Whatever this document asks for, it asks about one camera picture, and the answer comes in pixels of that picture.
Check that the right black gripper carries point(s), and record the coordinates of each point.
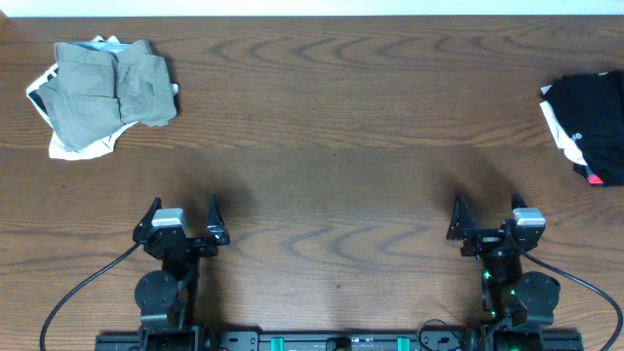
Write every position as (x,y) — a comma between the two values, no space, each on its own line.
(463,228)

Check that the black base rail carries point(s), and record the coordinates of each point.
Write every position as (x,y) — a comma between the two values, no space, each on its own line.
(428,339)

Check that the black t-shirt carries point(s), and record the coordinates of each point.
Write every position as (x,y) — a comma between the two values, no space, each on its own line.
(600,121)

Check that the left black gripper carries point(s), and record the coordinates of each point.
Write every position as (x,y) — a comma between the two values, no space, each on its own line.
(182,242)

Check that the white printed garment under khaki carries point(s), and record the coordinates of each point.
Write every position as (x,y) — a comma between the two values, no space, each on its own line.
(78,151)

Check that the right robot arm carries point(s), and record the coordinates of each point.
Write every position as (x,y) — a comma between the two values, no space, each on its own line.
(520,304)

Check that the khaki folded shirt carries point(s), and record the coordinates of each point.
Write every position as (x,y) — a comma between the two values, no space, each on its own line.
(92,92)

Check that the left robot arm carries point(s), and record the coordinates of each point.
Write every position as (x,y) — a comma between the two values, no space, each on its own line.
(166,297)

